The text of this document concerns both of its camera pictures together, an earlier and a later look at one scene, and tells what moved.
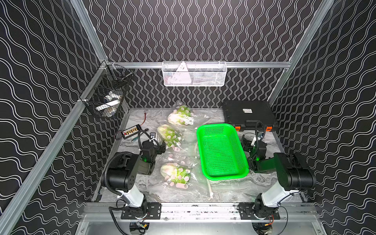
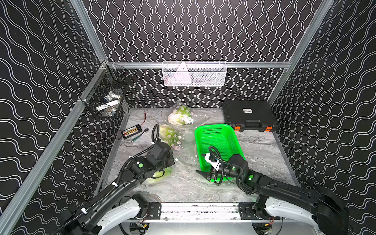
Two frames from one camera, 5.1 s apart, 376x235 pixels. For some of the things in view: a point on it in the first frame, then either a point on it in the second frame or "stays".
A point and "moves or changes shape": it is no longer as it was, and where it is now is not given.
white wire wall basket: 201,73 stays
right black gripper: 247,144 -> 207,176
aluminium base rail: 200,211 stays
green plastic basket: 222,154 stays
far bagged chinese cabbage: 182,114 stays
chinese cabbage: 176,176 -> 168,171
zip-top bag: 179,177 moves or changes shape
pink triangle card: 181,78 stays
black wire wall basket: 105,95 stays
